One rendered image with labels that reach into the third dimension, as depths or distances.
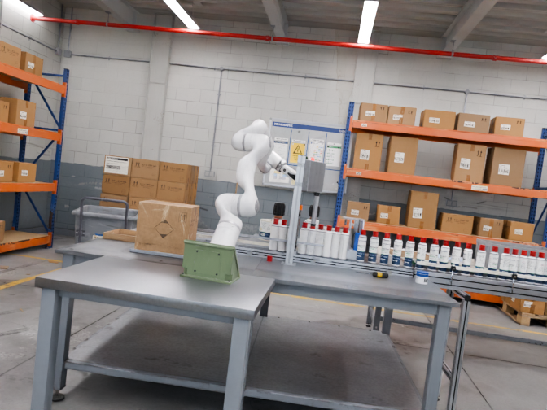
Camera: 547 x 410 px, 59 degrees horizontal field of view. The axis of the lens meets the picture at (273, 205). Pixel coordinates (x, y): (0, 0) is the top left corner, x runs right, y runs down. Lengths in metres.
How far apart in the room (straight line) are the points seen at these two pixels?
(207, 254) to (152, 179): 4.18
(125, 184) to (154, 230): 3.72
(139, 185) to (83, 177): 2.20
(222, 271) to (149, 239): 0.68
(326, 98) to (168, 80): 2.52
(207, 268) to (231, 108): 5.61
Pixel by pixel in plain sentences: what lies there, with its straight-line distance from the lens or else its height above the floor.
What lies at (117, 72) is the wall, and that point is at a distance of 8.41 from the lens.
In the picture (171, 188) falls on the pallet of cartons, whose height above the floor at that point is 1.06.
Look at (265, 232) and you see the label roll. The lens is 3.54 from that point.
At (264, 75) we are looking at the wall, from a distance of 7.71.
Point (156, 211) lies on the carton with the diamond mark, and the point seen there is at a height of 1.07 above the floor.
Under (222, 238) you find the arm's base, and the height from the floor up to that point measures 1.02.
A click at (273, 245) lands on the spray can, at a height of 0.92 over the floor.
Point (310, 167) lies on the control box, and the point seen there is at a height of 1.43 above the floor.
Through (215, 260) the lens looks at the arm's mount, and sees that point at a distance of 2.25.
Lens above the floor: 1.33
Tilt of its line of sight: 3 degrees down
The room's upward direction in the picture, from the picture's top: 7 degrees clockwise
